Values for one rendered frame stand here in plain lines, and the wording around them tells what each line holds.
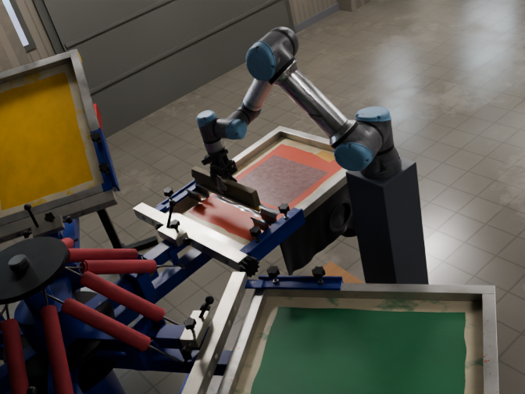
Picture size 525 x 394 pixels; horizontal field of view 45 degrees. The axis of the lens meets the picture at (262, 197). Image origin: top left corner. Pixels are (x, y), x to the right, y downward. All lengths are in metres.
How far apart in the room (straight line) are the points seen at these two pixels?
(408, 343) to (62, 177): 1.66
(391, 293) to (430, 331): 0.18
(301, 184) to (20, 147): 1.27
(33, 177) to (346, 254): 1.85
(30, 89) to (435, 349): 2.17
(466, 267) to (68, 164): 2.14
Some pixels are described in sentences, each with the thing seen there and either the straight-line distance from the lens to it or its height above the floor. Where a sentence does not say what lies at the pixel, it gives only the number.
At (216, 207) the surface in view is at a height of 0.96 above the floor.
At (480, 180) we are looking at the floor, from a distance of 4.28.
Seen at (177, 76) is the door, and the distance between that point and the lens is 6.26.
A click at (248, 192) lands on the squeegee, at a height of 1.14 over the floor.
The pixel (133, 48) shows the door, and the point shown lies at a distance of 5.98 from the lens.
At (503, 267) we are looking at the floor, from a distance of 3.64.
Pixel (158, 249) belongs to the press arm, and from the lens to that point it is 2.48.
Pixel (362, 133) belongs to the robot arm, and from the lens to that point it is 2.08.
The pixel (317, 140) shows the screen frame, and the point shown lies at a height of 0.99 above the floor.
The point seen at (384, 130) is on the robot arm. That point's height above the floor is 1.38.
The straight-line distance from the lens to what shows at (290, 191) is 2.71.
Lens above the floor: 2.46
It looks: 34 degrees down
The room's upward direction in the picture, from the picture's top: 15 degrees counter-clockwise
